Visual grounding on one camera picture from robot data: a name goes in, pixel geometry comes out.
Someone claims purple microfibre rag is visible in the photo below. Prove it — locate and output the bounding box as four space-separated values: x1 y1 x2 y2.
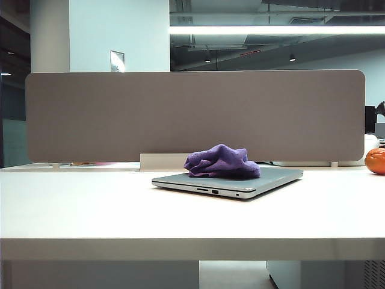
183 143 262 179

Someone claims silver closed laptop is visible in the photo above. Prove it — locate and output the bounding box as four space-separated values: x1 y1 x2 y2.
151 167 304 200

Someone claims grey-brown desk divider panel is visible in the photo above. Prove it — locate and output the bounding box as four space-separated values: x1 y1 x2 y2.
25 69 366 165

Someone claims long ceiling light strip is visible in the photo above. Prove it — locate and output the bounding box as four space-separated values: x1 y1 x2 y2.
168 25 385 35

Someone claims black computer monitor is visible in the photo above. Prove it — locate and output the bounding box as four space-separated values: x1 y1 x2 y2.
365 101 385 134

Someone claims orange round fruit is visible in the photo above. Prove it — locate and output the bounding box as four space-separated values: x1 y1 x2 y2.
365 147 385 175

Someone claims white vented cabinet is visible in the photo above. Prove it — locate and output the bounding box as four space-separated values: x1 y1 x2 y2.
266 260 385 289

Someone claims white cable tray flap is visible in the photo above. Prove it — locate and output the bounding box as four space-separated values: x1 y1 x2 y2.
140 152 193 173

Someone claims framed wall notice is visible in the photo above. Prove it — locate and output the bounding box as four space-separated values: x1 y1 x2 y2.
109 50 126 72

